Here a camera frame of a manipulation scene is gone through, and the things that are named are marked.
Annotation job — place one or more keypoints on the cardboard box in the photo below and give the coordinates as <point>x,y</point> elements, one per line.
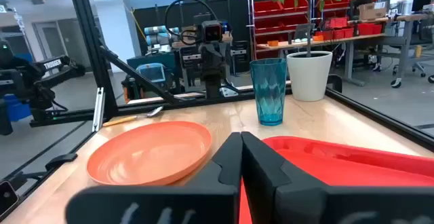
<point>372,12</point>

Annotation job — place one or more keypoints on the blue storage bin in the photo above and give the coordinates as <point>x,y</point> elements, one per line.
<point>18,110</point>

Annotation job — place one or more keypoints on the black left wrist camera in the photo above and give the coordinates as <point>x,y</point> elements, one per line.
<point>212,31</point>

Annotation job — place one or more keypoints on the wooden table with grey legs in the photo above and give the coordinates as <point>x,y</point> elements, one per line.
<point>407,40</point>

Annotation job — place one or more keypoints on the blue faceted plastic cup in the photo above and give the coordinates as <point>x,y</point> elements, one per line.
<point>268,91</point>

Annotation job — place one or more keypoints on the silver frame corner bracket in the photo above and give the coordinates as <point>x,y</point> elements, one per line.
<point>98,108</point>

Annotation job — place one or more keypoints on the black table edge clamp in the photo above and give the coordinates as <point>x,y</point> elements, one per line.
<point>62,159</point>

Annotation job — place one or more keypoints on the teal pendant screen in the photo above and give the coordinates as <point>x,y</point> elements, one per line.
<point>152,73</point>

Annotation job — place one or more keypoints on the red plastic tray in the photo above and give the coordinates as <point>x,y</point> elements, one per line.
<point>356,169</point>

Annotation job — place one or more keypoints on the orange plastic plate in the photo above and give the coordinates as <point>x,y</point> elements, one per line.
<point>146,152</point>

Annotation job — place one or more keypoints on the red bin shelf rack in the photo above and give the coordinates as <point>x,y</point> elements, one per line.
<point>268,8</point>

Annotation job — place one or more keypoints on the black box with lens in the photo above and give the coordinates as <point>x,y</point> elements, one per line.
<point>8,198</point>

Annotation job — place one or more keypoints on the black aluminium table frame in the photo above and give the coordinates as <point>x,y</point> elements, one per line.
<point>88,30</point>

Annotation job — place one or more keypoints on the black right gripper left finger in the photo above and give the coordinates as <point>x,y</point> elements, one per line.
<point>190,203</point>

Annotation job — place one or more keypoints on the long wooden workbench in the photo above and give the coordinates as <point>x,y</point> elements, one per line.
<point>339,40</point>

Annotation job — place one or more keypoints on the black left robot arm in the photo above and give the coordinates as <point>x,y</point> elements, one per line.
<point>213,86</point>

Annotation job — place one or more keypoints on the white plant pot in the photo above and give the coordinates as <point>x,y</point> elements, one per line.
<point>308,78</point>

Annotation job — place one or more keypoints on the blue and grey robot arm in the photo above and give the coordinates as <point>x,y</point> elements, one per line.
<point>156,30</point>

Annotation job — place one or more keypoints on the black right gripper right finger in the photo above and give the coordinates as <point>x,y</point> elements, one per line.
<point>305,207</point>

